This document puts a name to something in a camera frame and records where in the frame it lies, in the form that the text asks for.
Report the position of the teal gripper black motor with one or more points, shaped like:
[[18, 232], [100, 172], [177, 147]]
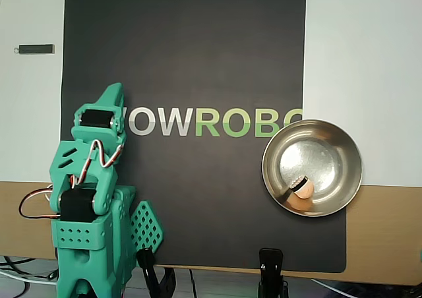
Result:
[[95, 119]]

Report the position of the black USB stick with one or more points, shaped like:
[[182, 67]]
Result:
[[36, 49]]

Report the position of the white paper sheet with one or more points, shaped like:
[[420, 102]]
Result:
[[29, 113], [362, 80]]

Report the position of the black WOWROBO mat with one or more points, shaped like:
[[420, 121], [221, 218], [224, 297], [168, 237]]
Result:
[[214, 47]]

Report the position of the black clamp right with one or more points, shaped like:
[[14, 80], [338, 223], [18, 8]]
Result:
[[270, 271]]

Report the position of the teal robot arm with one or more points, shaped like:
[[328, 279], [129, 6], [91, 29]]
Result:
[[103, 186]]

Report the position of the metal bowl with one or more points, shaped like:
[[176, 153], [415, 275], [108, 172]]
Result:
[[329, 146]]

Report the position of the black table clamp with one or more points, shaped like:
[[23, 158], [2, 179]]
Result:
[[148, 271]]

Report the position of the wooden ball with black base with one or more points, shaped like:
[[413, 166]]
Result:
[[303, 190]]

